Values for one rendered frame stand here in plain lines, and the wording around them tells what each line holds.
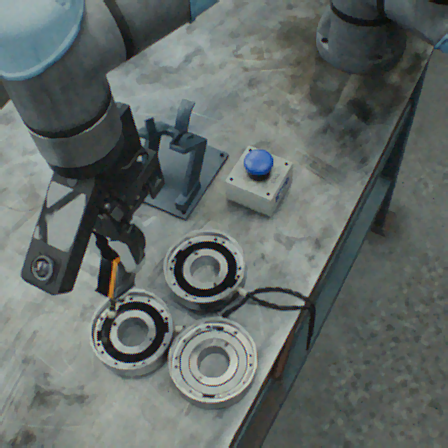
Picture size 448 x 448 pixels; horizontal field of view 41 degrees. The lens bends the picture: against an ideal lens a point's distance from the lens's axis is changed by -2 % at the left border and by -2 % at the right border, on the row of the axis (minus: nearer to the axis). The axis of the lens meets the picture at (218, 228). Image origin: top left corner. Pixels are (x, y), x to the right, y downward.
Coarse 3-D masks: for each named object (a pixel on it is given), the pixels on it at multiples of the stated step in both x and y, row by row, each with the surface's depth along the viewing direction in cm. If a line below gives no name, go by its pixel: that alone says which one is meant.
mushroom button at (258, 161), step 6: (252, 150) 82; (258, 150) 82; (264, 150) 82; (246, 156) 81; (252, 156) 81; (258, 156) 81; (264, 156) 81; (270, 156) 81; (246, 162) 81; (252, 162) 81; (258, 162) 80; (264, 162) 80; (270, 162) 81; (246, 168) 81; (252, 168) 80; (258, 168) 80; (264, 168) 80; (270, 168) 81; (252, 174) 81; (258, 174) 81; (264, 174) 81
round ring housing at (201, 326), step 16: (208, 320) 73; (224, 320) 73; (192, 336) 74; (240, 336) 73; (176, 352) 73; (192, 352) 72; (208, 352) 74; (224, 352) 73; (256, 352) 71; (176, 368) 73; (192, 368) 71; (256, 368) 70; (176, 384) 69; (208, 384) 70; (240, 384) 70; (192, 400) 69; (208, 400) 68; (224, 400) 68
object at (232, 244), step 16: (176, 240) 79; (192, 240) 80; (208, 240) 80; (224, 240) 80; (192, 256) 79; (208, 256) 79; (240, 256) 79; (192, 272) 80; (224, 272) 78; (240, 272) 77; (176, 288) 77; (208, 288) 77; (240, 288) 77; (192, 304) 76; (208, 304) 75; (224, 304) 76
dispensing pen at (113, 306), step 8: (104, 256) 66; (112, 256) 67; (104, 264) 66; (112, 264) 66; (104, 272) 66; (104, 280) 67; (104, 288) 67; (112, 304) 70; (112, 312) 70; (112, 320) 71
